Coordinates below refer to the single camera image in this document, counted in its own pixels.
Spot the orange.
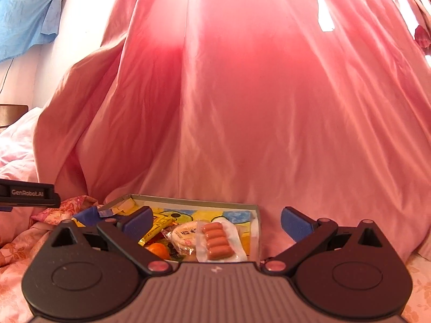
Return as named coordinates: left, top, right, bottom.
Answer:
left=146, top=242, right=171, bottom=260

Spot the wooden headboard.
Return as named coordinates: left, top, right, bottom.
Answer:
left=0, top=104, right=29, bottom=129

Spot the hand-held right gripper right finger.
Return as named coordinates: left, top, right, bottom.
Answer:
left=261, top=206, right=394, bottom=275

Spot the blue cloth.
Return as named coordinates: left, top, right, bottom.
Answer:
left=0, top=0, right=63, bottom=63

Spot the grey shallow cardboard box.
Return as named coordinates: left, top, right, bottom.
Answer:
left=97, top=193, right=262, bottom=264

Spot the pink curtain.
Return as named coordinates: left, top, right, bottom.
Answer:
left=33, top=0, right=431, bottom=263

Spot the yellow snack bar packet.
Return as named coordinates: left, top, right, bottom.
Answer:
left=139, top=217, right=175, bottom=246

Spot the pink quilt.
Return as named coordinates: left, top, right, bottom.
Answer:
left=0, top=107, right=56, bottom=243

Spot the round rice cracker packet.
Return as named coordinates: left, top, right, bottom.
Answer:
left=169, top=222, right=203, bottom=257

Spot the black cable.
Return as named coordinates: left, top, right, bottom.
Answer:
left=0, top=57, right=15, bottom=95

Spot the sausage packet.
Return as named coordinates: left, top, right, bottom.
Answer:
left=194, top=217, right=249, bottom=263

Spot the floral bedsheet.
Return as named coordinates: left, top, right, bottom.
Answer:
left=0, top=194, right=431, bottom=323

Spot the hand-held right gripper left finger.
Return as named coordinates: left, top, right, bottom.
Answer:
left=40, top=206, right=174, bottom=275

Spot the red patterned cloth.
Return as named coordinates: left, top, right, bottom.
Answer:
left=413, top=24, right=431, bottom=48

